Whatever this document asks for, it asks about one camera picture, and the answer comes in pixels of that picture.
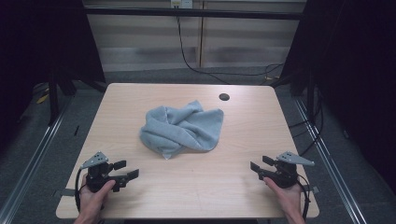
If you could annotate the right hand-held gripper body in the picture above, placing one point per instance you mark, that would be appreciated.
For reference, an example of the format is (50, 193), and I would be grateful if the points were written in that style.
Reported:
(285, 175)

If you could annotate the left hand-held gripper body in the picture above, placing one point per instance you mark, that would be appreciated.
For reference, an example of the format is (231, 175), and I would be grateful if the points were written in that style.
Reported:
(95, 179)

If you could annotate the light blue-grey towel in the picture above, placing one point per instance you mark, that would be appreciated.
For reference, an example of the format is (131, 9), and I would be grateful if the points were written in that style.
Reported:
(183, 127)

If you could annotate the person's left hand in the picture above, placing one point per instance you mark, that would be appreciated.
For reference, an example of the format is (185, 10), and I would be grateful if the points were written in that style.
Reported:
(91, 202)

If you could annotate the person's right hand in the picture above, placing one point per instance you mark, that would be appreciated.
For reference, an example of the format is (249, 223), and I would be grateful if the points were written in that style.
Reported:
(291, 199)

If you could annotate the grey tape strip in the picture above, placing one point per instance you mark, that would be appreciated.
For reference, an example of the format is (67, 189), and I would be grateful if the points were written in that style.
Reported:
(68, 192)
(311, 189)

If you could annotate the small black floor piece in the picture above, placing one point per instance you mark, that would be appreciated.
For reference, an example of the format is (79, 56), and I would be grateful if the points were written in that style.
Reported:
(76, 130)

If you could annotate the dark round table grommet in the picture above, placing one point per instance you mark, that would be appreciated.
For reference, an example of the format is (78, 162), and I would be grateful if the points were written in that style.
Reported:
(224, 96)

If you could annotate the black stand leg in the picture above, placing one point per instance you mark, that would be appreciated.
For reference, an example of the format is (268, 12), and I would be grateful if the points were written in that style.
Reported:
(53, 102)

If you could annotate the yellow floor marker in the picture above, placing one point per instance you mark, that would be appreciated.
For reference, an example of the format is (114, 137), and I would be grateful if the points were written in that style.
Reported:
(42, 99)

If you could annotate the black curtain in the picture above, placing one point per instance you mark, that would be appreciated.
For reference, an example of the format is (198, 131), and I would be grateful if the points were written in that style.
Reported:
(40, 40)
(358, 77)

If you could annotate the black horizontal bar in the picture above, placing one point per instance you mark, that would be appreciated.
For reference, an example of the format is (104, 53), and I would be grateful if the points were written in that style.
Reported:
(193, 13)

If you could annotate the metal floor rail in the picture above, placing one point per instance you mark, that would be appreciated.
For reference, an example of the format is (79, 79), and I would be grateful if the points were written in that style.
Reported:
(330, 161)
(34, 158)

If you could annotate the white wall outlet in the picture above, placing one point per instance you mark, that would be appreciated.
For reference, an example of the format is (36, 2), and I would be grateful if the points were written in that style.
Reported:
(182, 3)

